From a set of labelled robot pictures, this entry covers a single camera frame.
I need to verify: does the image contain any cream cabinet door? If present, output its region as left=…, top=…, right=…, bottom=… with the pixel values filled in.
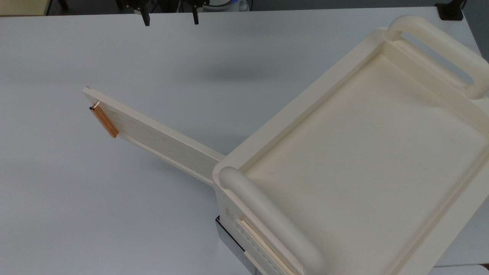
left=82, top=86, right=227, bottom=188

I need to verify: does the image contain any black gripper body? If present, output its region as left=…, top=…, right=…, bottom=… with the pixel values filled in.
left=116, top=0, right=211, bottom=10

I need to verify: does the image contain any cream plastic cabinet body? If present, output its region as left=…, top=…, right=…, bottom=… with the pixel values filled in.
left=212, top=15, right=489, bottom=275

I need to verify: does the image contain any cream cabinet carry handle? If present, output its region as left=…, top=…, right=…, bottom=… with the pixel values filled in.
left=384, top=15, right=489, bottom=100
left=218, top=167, right=328, bottom=275

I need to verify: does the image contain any light wooden desk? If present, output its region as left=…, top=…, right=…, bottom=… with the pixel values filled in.
left=0, top=0, right=52, bottom=16

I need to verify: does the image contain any black pole with clamp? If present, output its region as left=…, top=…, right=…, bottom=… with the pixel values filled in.
left=436, top=0, right=466, bottom=21

